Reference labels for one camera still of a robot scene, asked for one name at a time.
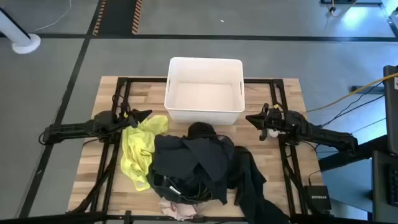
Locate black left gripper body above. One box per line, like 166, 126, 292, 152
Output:
121, 108, 141, 129

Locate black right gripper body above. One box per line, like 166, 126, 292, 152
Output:
264, 108, 287, 132

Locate neon yellow shirt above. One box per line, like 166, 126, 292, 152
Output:
120, 114, 169, 192

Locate black garment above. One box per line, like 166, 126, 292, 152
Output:
151, 121, 236, 205

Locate dark denim jeans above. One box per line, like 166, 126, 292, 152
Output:
228, 145, 290, 224

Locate pale pink garment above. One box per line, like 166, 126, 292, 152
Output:
159, 196, 200, 222

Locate white plastic bin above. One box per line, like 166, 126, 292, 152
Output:
164, 57, 246, 126

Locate black metal beam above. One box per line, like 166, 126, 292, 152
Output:
317, 134, 389, 172

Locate orange black hazard tape strip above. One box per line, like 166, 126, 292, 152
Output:
92, 0, 107, 36
131, 0, 143, 34

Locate black computer tower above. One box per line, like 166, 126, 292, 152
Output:
382, 64, 398, 156

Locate white pole with round base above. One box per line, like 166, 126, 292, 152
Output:
0, 6, 42, 55

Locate black keyboard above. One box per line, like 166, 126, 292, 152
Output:
387, 163, 398, 207

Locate black metal table frame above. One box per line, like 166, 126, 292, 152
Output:
65, 76, 335, 224

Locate black network switch box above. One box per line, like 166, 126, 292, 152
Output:
304, 185, 332, 211

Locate white floor cable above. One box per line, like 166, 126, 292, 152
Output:
30, 0, 73, 34

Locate yellow cable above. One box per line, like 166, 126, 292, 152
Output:
306, 72, 398, 113

